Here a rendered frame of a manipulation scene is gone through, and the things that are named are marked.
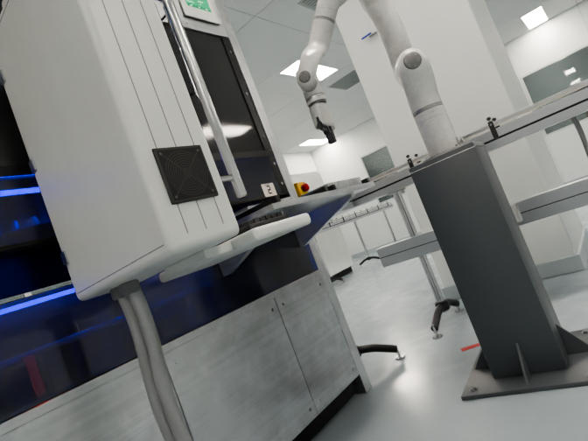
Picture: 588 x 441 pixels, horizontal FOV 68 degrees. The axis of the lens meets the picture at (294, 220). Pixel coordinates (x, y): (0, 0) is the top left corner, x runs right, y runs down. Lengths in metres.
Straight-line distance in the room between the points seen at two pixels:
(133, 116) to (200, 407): 0.93
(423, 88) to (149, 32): 1.09
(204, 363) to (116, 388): 0.30
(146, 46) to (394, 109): 2.46
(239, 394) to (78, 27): 1.17
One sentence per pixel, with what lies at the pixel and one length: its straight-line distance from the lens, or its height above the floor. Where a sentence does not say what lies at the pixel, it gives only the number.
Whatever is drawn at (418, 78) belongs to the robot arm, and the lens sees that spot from 1.79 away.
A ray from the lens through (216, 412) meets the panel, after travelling 1.53.
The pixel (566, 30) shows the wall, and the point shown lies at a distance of 9.75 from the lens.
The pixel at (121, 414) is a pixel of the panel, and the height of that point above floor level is 0.49.
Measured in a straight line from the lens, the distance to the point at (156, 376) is 1.14.
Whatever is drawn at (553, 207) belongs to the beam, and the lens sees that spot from 2.48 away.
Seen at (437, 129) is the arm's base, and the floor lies 0.96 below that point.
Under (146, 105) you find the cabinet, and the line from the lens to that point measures 0.94.
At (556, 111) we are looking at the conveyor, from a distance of 2.43.
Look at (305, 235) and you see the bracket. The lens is 1.97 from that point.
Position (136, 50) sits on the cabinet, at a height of 1.22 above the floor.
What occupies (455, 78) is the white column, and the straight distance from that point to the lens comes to 3.17.
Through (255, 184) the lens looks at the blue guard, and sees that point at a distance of 1.91.
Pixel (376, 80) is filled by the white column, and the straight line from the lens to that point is 3.36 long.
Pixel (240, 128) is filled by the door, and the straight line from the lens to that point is 2.02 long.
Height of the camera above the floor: 0.73
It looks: 4 degrees up
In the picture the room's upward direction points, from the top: 21 degrees counter-clockwise
